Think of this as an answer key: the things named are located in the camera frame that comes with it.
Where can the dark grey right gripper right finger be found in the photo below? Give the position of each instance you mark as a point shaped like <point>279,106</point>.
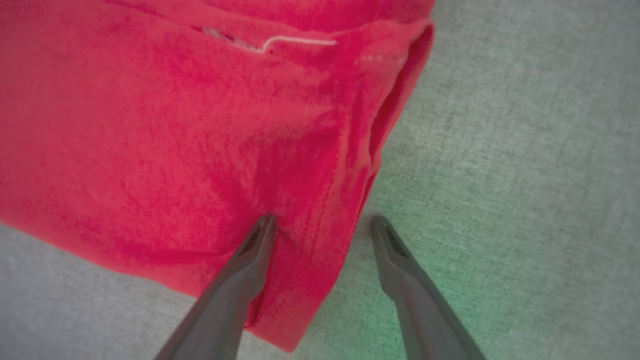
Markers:
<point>420,305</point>

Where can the red and white garment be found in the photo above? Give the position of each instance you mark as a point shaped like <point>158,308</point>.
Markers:
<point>150,125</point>

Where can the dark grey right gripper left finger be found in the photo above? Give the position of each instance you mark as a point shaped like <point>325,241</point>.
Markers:
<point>235,295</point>

